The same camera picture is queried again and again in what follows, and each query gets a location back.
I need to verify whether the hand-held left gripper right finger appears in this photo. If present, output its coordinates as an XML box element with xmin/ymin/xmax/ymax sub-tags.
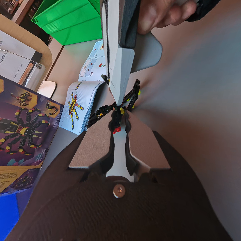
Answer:
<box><xmin>124</xmin><ymin>111</ymin><xmax>171</xmax><ymax>175</ymax></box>

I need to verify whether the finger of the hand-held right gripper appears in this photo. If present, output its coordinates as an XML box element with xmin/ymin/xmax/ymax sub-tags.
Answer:
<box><xmin>100</xmin><ymin>0</ymin><xmax>111</xmax><ymax>91</ymax></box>
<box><xmin>109</xmin><ymin>47</ymin><xmax>135</xmax><ymax>106</ymax></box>

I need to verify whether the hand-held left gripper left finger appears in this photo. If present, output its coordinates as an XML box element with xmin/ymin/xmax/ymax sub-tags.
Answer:
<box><xmin>68</xmin><ymin>111</ymin><xmax>115</xmax><ymax>173</ymax></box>

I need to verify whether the black yellow lego spider model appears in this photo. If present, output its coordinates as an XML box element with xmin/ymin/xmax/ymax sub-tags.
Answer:
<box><xmin>86</xmin><ymin>74</ymin><xmax>141</xmax><ymax>134</ymax></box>

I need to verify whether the open lego instruction booklet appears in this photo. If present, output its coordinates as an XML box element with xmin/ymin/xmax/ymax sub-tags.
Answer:
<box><xmin>58</xmin><ymin>40</ymin><xmax>109</xmax><ymax>135</ymax></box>

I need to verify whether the purple yellow lego box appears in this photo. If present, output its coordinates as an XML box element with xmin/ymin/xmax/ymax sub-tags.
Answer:
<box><xmin>0</xmin><ymin>75</ymin><xmax>64</xmax><ymax>194</ymax></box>

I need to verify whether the green plastic bin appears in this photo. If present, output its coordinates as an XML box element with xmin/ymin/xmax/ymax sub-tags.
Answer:
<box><xmin>31</xmin><ymin>0</ymin><xmax>103</xmax><ymax>46</ymax></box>

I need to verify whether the wooden display board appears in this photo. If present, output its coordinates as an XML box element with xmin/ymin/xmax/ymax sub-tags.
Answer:
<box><xmin>0</xmin><ymin>14</ymin><xmax>53</xmax><ymax>91</ymax></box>

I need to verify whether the white rounded panel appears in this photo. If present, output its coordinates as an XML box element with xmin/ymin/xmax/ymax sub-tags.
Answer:
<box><xmin>38</xmin><ymin>81</ymin><xmax>57</xmax><ymax>99</ymax></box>

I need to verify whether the blue plastic bin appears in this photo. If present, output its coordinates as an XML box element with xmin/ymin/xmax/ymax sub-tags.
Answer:
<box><xmin>0</xmin><ymin>193</ymin><xmax>28</xmax><ymax>241</ymax></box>

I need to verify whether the metal wire clip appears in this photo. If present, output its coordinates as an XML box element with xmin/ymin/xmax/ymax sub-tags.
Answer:
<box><xmin>0</xmin><ymin>49</ymin><xmax>43</xmax><ymax>69</ymax></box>

